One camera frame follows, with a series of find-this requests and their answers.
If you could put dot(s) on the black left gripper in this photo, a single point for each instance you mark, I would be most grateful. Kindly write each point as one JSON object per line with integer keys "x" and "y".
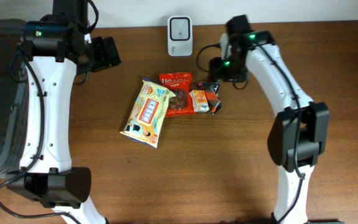
{"x": 105, "y": 54}

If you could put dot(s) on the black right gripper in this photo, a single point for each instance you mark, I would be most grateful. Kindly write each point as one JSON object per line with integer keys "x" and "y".
{"x": 217, "y": 65}

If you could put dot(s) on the black snack wrapper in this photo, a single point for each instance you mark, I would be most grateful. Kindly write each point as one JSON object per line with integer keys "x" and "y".
{"x": 211, "y": 91}

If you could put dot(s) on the orange tissue pack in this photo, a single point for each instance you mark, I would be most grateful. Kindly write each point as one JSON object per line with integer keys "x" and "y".
{"x": 199, "y": 100}

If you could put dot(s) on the red candy bag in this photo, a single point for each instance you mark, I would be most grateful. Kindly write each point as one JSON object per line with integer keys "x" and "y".
{"x": 179, "y": 83}

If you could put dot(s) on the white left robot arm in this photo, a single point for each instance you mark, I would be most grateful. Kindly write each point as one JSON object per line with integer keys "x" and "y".
{"x": 55, "y": 50}

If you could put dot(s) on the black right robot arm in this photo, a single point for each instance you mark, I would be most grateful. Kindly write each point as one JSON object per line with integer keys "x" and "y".
{"x": 298, "y": 134}

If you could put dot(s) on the white barcode scanner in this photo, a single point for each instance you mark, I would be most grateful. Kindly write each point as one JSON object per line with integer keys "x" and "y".
{"x": 179, "y": 36}

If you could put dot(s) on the grey plastic basket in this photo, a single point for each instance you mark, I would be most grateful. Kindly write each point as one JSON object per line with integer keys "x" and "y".
{"x": 13, "y": 97}

